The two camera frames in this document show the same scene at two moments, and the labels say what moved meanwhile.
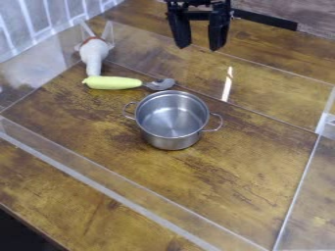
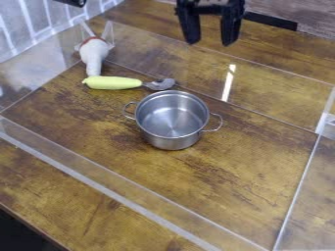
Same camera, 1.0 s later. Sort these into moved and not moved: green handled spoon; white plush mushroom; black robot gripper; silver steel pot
Moved: black robot gripper
Not moved: green handled spoon; white plush mushroom; silver steel pot
